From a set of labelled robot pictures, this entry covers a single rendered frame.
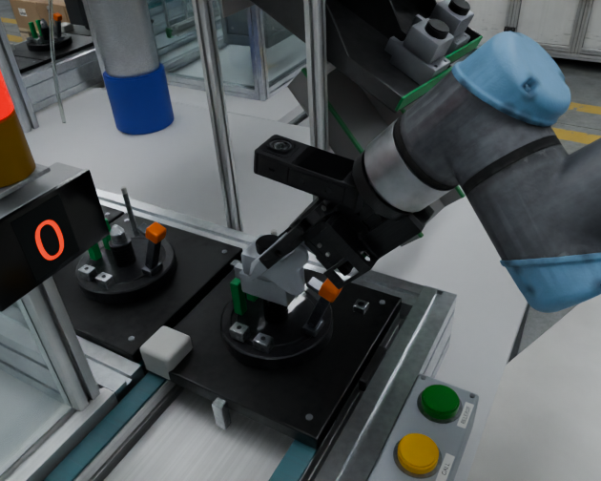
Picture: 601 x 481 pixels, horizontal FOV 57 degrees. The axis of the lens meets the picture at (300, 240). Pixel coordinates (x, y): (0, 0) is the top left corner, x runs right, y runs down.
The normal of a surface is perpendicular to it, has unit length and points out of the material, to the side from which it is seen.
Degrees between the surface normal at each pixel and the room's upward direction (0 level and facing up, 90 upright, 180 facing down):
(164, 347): 0
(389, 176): 83
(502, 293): 0
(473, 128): 65
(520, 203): 59
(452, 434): 0
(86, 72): 90
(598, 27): 90
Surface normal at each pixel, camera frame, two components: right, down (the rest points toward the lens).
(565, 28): -0.52, 0.52
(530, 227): -0.51, 0.03
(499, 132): -0.27, -0.11
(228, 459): -0.05, -0.81
